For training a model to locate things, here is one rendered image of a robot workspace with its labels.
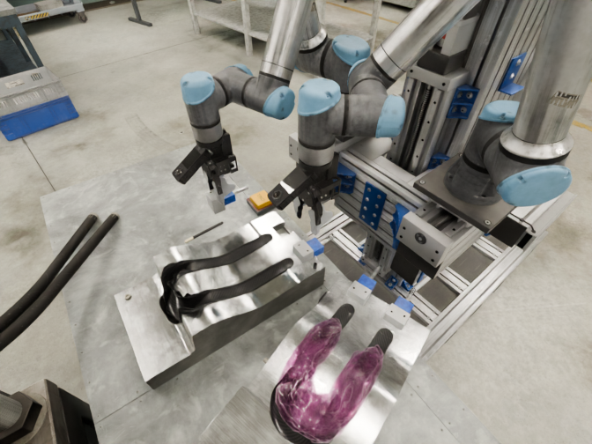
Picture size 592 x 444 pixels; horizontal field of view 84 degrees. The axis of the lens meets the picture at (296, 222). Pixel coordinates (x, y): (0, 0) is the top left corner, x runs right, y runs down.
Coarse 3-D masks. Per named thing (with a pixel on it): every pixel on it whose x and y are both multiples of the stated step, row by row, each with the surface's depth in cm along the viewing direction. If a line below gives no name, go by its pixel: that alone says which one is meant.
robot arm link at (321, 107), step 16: (320, 80) 59; (304, 96) 57; (320, 96) 56; (336, 96) 57; (304, 112) 59; (320, 112) 58; (336, 112) 58; (304, 128) 61; (320, 128) 60; (336, 128) 60; (304, 144) 64; (320, 144) 63
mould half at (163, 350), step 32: (256, 224) 99; (160, 256) 86; (192, 256) 87; (256, 256) 92; (288, 256) 91; (160, 288) 88; (192, 288) 79; (288, 288) 85; (128, 320) 82; (160, 320) 82; (192, 320) 74; (224, 320) 75; (256, 320) 85; (160, 352) 76; (192, 352) 76; (160, 384) 77
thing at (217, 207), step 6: (246, 186) 104; (210, 192) 99; (234, 192) 102; (210, 198) 97; (216, 198) 97; (228, 198) 100; (234, 198) 102; (210, 204) 101; (216, 204) 98; (222, 204) 100; (216, 210) 99; (222, 210) 101
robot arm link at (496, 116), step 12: (492, 108) 72; (504, 108) 71; (516, 108) 71; (480, 120) 75; (492, 120) 71; (504, 120) 69; (480, 132) 75; (492, 132) 71; (468, 144) 81; (480, 144) 74; (468, 156) 81; (480, 156) 76
